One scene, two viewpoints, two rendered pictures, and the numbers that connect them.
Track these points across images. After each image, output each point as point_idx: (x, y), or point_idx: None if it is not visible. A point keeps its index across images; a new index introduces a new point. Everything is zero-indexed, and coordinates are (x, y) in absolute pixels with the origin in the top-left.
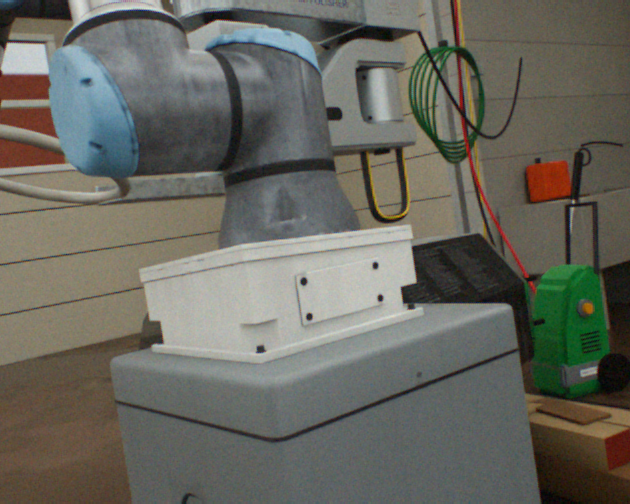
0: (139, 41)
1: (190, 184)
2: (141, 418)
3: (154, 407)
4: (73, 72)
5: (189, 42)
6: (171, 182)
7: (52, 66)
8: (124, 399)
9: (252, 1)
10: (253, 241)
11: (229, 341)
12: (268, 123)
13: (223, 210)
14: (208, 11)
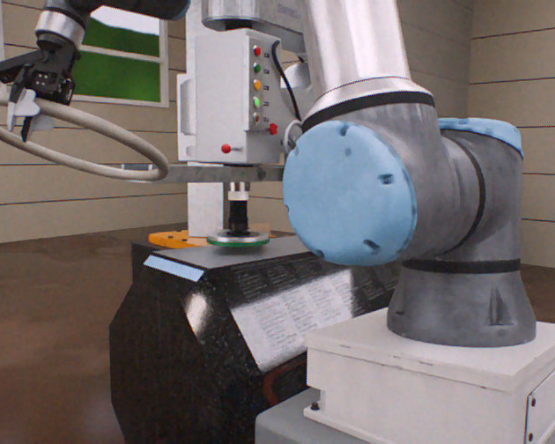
0: (422, 130)
1: (204, 173)
2: None
3: None
4: (367, 161)
5: (212, 40)
6: (190, 170)
7: (314, 136)
8: None
9: (273, 16)
10: (462, 341)
11: None
12: (493, 221)
13: (409, 291)
14: (238, 18)
